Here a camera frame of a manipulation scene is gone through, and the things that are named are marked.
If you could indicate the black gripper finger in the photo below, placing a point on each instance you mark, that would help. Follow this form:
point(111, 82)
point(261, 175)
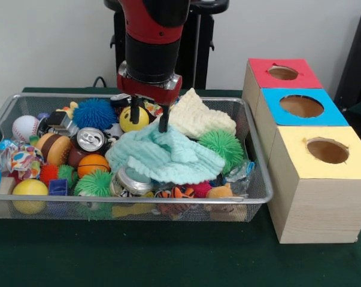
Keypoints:
point(164, 118)
point(134, 111)

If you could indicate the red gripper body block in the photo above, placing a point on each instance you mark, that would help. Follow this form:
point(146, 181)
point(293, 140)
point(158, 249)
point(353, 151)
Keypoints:
point(150, 91)

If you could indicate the cream yellow cloth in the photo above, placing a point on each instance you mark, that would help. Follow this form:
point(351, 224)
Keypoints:
point(198, 116)

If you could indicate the mint green cloth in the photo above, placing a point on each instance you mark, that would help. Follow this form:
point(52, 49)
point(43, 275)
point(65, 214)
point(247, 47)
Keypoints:
point(165, 156)

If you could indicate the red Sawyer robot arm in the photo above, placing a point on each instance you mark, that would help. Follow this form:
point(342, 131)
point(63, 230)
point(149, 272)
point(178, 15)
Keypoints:
point(153, 36)

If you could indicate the clear shallow mesh bin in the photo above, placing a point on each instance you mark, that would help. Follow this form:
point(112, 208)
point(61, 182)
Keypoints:
point(246, 113)

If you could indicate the wooden box with three holes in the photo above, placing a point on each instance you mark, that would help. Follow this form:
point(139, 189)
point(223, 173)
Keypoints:
point(312, 203)

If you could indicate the yellow smiley ball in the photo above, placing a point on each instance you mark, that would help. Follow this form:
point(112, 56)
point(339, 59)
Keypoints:
point(132, 122)

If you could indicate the blue spiky ball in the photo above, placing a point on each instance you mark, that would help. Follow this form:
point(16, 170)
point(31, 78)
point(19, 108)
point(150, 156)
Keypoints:
point(94, 113)

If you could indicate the large green spiky ball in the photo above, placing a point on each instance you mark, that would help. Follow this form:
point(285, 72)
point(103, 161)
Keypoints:
point(221, 147)

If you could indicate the orange basketball toy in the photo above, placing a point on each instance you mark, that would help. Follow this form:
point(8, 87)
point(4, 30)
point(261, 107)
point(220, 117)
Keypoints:
point(93, 165)

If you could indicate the crushed silver can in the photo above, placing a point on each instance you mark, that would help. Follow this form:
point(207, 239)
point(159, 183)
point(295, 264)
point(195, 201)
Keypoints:
point(132, 180)

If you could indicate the small green spiky ball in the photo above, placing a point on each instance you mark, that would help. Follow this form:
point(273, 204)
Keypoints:
point(95, 182)

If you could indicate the white baseball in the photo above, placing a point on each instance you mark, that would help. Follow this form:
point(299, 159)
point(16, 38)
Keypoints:
point(26, 127)

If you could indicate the plain yellow ball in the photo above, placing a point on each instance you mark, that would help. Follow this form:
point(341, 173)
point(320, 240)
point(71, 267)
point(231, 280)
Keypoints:
point(29, 191)

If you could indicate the black chair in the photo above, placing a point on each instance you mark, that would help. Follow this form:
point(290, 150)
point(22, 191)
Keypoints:
point(357, 66)

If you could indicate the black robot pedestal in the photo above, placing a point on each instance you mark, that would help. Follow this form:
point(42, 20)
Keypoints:
point(204, 42)

